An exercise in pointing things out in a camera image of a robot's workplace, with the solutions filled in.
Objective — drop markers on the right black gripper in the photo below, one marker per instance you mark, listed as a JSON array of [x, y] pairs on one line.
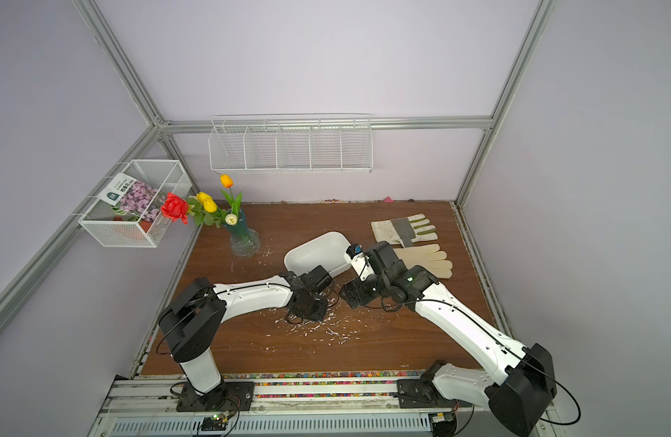
[[348, 294]]

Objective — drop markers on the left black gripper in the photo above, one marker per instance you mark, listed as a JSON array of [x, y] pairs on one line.
[[318, 315]]

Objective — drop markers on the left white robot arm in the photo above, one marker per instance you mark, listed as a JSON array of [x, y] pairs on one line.
[[189, 323]]

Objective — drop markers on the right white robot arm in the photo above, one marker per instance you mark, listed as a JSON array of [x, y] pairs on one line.
[[515, 382]]

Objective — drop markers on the white plastic storage box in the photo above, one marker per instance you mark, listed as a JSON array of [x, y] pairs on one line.
[[327, 250]]

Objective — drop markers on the beige canvas work glove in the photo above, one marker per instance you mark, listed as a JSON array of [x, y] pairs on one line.
[[430, 257]]

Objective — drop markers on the glass vase with flowers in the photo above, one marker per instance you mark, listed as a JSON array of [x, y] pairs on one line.
[[204, 210]]

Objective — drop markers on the grey striped work glove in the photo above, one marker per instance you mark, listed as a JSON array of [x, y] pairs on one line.
[[404, 231]]

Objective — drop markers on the purple potted flowers with card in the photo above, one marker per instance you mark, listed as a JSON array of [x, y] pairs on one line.
[[133, 200]]

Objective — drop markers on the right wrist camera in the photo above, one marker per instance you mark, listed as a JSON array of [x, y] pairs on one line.
[[359, 261]]

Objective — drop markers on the long white wire shelf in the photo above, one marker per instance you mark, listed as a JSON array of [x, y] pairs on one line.
[[299, 143]]

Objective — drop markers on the small white wire basket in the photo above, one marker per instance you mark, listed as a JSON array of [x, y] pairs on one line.
[[168, 176]]

